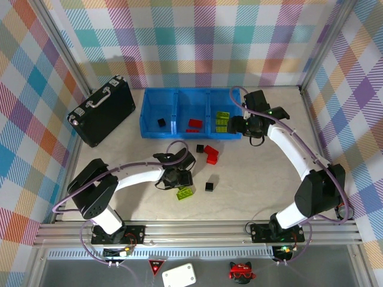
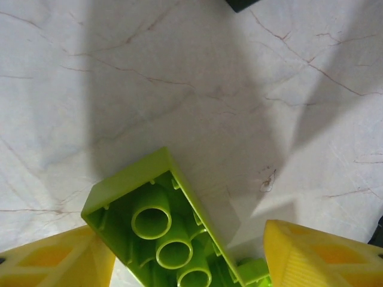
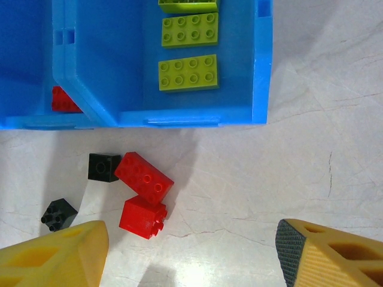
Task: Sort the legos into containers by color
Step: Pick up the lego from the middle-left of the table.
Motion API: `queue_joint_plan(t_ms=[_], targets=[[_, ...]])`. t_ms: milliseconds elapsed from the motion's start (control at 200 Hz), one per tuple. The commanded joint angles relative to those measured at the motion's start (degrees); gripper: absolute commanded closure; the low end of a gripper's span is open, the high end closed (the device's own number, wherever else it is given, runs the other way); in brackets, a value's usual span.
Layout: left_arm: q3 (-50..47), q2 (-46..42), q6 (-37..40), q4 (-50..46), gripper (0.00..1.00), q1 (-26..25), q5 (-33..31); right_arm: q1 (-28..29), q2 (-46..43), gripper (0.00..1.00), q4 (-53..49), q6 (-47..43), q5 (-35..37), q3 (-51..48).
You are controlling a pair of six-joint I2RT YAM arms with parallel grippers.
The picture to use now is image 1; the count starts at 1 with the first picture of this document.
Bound blue three-compartment bin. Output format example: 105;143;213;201
139;87;243;141

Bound red and black triangle emblem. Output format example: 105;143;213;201
148;259;165;277

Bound white rectangular box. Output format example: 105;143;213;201
162;262;197;287

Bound small controller board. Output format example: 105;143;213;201
103;245;135;258
272;245;297;258

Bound black cat figurine red glasses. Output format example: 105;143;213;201
229;261;257;283

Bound red tube with grey cap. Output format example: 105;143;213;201
335;201;355;221

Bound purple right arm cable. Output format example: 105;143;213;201
229;86;349;267

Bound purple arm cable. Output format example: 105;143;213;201
52;139;190;267
229;86;349;267

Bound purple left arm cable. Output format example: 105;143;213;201
52;139;190;267

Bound aluminium frame cross rail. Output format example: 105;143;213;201
32;220;364;248

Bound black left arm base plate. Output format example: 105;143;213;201
91;224;146;245

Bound slotted grey cable duct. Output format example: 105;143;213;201
47;249;278;260

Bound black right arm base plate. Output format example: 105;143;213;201
250;223;305;243

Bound black briefcase with silver handle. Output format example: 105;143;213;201
67;75;136;147

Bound aluminium frame post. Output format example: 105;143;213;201
299;0;358;92
29;0;93;97

